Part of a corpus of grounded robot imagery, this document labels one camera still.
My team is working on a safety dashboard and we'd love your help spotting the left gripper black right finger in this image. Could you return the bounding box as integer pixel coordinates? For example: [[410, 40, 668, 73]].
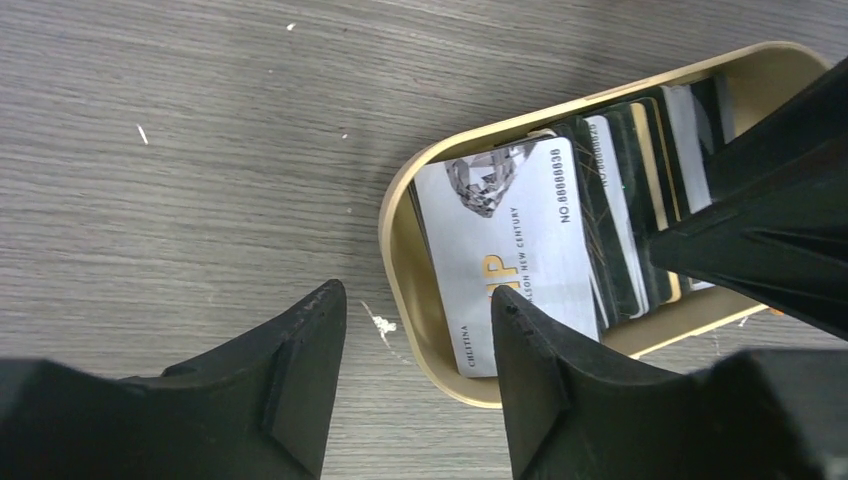
[[491, 287, 847, 479]]

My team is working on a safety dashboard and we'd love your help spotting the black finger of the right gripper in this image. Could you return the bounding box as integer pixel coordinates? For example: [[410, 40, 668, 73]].
[[649, 62, 847, 338]]

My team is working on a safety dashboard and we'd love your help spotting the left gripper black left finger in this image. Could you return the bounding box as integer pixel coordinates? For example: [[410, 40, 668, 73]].
[[1, 279, 347, 479]]

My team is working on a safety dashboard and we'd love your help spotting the oval wooden card tray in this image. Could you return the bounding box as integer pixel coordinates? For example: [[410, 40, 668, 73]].
[[378, 41, 832, 409]]

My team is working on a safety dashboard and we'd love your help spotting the white VIP diamond card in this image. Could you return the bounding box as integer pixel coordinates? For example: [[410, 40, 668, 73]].
[[414, 136, 599, 378]]

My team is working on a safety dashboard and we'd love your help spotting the stack of credit cards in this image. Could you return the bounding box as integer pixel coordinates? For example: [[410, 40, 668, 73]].
[[529, 76, 737, 333]]

